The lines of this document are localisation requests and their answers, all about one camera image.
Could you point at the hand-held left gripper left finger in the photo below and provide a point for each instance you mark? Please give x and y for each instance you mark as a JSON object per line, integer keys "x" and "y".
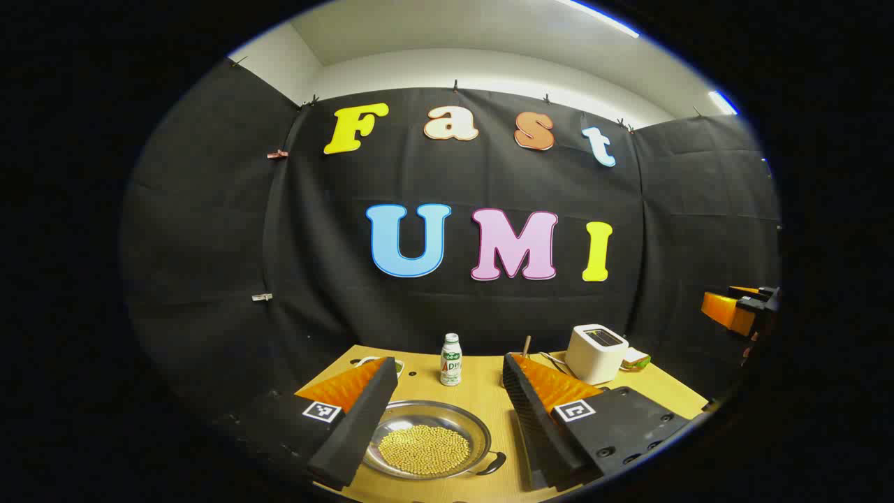
{"x": 363, "y": 419}

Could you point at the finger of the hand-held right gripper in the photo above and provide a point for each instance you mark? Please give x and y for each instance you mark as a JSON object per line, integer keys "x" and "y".
{"x": 726, "y": 311}

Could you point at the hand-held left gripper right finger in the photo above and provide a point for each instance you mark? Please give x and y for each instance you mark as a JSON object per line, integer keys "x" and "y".
{"x": 538, "y": 426}

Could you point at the stainless steel pot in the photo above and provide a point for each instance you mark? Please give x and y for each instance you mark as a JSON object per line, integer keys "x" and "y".
{"x": 433, "y": 414}

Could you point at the pile of yellow soybeans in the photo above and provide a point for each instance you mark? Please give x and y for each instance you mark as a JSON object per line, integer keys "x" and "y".
{"x": 426, "y": 450}

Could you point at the white divided dish of beans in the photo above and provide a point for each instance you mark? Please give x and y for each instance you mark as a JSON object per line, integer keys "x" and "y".
{"x": 399, "y": 366}

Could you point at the wooden stick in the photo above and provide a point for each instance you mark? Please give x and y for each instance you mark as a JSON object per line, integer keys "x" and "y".
{"x": 526, "y": 346}

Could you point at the white toaster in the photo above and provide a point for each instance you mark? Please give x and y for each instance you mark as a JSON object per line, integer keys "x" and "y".
{"x": 594, "y": 356}

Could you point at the sandwich with lettuce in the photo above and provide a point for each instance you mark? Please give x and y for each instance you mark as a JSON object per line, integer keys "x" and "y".
{"x": 635, "y": 360}

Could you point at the white drink bottle green label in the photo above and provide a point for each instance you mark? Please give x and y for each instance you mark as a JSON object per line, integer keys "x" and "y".
{"x": 451, "y": 363}

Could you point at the black backdrop cloth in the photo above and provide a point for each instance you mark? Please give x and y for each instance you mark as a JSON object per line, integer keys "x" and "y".
{"x": 314, "y": 279}

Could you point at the ceiling light strip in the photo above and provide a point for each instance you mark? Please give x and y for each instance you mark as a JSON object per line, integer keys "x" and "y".
{"x": 723, "y": 103}

